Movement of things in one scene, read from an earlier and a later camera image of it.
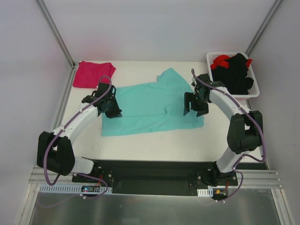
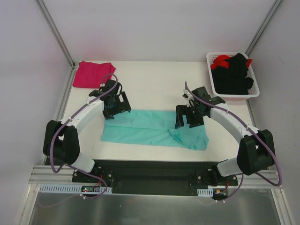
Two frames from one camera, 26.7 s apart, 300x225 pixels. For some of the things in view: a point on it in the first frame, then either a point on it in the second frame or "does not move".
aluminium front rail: x=38 y=176 does not move
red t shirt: x=221 y=60 does not move
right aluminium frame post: x=270 y=13 does not move
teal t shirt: x=153 y=107 to x=152 y=128
